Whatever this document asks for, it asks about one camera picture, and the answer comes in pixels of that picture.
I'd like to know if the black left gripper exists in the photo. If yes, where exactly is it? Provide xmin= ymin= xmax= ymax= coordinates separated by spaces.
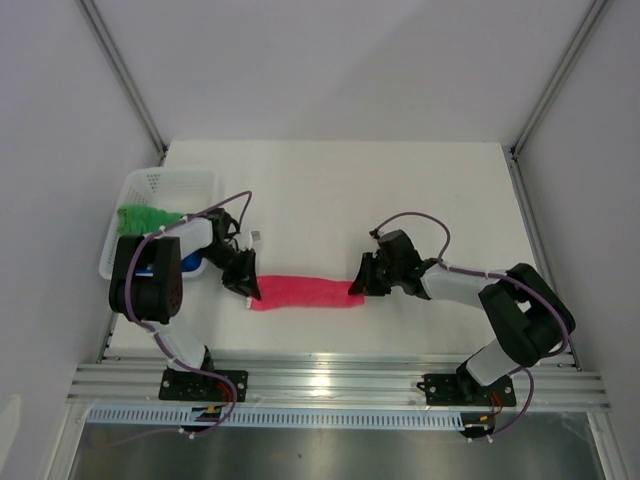
xmin=196 ymin=243 xmax=260 ymax=301

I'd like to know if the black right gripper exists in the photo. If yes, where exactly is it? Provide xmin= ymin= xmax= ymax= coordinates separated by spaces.
xmin=348 ymin=252 xmax=401 ymax=297

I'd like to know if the pink microfiber towel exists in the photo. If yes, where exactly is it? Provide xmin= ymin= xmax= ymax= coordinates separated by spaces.
xmin=247 ymin=275 xmax=365 ymax=312

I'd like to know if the blue microfiber towel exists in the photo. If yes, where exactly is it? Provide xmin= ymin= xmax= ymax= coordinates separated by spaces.
xmin=135 ymin=253 xmax=205 ymax=279

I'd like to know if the green microfiber towel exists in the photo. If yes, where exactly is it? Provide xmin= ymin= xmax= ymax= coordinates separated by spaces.
xmin=116 ymin=204 xmax=184 ymax=235

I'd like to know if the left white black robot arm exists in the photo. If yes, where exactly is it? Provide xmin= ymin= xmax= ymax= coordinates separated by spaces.
xmin=109 ymin=208 xmax=261 ymax=400

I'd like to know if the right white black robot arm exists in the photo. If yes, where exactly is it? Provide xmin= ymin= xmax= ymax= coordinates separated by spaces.
xmin=348 ymin=230 xmax=576 ymax=404

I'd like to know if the white plastic basket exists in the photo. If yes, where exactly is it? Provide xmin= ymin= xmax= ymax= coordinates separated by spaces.
xmin=98 ymin=167 xmax=216 ymax=280

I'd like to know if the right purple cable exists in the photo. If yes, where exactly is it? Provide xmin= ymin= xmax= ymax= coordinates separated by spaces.
xmin=368 ymin=212 xmax=572 ymax=441

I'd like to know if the purple cable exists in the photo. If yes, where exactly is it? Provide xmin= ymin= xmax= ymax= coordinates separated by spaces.
xmin=368 ymin=212 xmax=572 ymax=441
xmin=114 ymin=190 xmax=254 ymax=446

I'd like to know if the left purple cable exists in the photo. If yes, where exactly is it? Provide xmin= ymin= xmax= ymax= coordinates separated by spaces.
xmin=114 ymin=190 xmax=254 ymax=446

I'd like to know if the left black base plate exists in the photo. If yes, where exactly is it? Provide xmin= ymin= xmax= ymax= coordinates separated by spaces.
xmin=158 ymin=368 xmax=249 ymax=403

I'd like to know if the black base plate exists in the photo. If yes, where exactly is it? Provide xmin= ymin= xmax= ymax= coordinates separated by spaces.
xmin=158 ymin=368 xmax=249 ymax=403
xmin=416 ymin=373 xmax=516 ymax=407

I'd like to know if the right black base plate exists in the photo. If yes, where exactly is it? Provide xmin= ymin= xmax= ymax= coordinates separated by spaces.
xmin=416 ymin=373 xmax=516 ymax=407

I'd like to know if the white slotted cable duct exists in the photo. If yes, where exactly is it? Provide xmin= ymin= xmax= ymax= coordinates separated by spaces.
xmin=87 ymin=405 xmax=464 ymax=431

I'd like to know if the aluminium extrusion rail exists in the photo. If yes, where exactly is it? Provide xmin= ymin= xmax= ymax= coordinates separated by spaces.
xmin=67 ymin=351 xmax=611 ymax=412

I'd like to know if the right aluminium frame post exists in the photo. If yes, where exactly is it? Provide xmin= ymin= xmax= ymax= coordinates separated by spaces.
xmin=509 ymin=0 xmax=614 ymax=156

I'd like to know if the aluminium frame post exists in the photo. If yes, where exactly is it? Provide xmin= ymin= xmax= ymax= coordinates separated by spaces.
xmin=75 ymin=0 xmax=168 ymax=164
xmin=509 ymin=0 xmax=614 ymax=156

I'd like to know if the left aluminium frame post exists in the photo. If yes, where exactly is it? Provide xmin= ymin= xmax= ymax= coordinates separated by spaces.
xmin=75 ymin=0 xmax=168 ymax=164

